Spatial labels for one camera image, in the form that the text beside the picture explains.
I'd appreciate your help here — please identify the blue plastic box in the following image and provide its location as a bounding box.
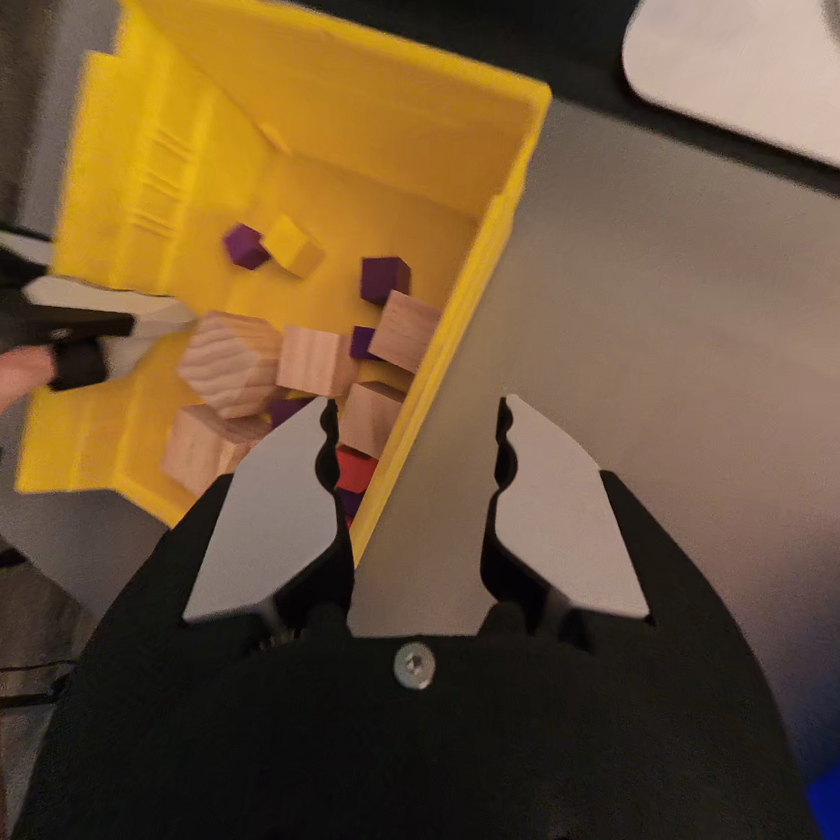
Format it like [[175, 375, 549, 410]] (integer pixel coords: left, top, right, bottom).
[[802, 764, 840, 840]]

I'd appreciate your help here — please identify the pile of wooden cubes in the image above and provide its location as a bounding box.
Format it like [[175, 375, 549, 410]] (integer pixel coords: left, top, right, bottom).
[[161, 213, 442, 526]]

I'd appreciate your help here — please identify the yellow plastic box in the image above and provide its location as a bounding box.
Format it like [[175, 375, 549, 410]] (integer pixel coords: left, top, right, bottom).
[[14, 0, 553, 568]]

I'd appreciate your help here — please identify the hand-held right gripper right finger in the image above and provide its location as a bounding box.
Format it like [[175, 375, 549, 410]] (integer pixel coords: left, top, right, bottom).
[[480, 395, 651, 621]]

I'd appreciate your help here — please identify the person's left hand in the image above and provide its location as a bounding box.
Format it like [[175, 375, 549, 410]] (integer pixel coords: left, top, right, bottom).
[[0, 346, 59, 414]]

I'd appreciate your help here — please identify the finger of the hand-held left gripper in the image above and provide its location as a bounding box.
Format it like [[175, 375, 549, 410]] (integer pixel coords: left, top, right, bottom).
[[23, 276, 198, 326], [105, 320, 198, 380]]

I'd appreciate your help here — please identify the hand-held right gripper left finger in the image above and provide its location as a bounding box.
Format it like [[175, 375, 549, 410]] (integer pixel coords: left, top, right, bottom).
[[182, 395, 357, 623]]

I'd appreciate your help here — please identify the white rounded base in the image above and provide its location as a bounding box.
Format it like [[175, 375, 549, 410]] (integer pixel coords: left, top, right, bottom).
[[622, 0, 840, 168]]

